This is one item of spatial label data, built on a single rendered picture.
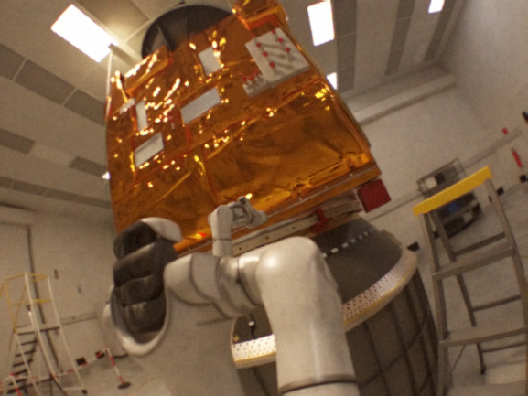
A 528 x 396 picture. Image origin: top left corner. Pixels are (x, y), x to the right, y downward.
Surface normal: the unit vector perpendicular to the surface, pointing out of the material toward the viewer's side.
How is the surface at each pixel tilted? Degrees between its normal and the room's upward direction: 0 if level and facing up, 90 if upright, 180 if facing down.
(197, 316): 91
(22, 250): 90
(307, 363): 42
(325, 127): 90
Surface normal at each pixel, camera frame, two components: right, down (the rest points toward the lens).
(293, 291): -0.41, -0.64
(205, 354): 0.84, -0.17
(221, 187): -0.20, -0.24
